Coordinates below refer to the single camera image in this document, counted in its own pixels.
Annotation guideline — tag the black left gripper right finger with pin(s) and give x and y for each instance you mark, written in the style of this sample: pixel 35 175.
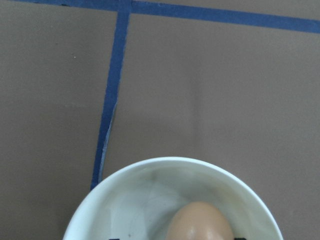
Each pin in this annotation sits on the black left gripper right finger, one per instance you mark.
pixel 239 238

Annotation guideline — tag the brown egg from bowl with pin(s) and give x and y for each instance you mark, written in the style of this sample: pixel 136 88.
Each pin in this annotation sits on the brown egg from bowl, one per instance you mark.
pixel 199 221

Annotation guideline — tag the white ceramic bowl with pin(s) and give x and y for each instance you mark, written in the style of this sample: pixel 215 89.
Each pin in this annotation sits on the white ceramic bowl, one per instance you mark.
pixel 139 201

